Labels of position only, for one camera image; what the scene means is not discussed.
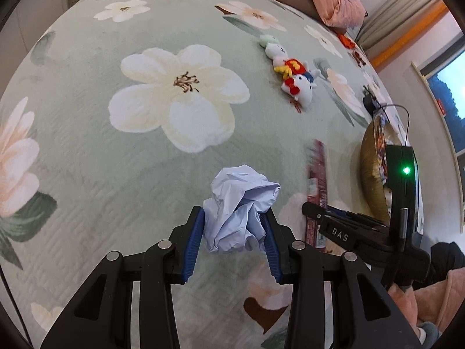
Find window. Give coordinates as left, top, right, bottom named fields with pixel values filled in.
left=410, top=39, right=465, bottom=233

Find pile of trash in tray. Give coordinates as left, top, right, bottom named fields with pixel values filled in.
left=374, top=114, right=392, bottom=208

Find beige orange curtain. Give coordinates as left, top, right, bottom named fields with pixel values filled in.
left=356, top=0, right=448, bottom=69

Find red orange cloth item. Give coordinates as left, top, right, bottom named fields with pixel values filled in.
left=337, top=33, right=356, bottom=50

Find black power adapter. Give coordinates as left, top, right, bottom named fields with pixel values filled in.
left=362, top=85, right=386, bottom=117

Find three-ball bear dango plush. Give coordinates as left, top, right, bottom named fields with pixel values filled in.
left=259, top=35, right=289, bottom=67

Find long maroon snack wrapper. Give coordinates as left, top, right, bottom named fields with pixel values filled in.
left=306, top=140, right=328, bottom=252

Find pale blue paper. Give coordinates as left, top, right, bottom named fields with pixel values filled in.
left=203, top=165, right=280, bottom=253

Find black cable loop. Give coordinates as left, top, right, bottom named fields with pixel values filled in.
left=377, top=103, right=412, bottom=146

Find white Hello Kitty plush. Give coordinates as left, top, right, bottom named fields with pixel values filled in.
left=273, top=58, right=321, bottom=113

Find floral green quilted bedspread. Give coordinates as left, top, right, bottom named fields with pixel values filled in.
left=1, top=0, right=391, bottom=348

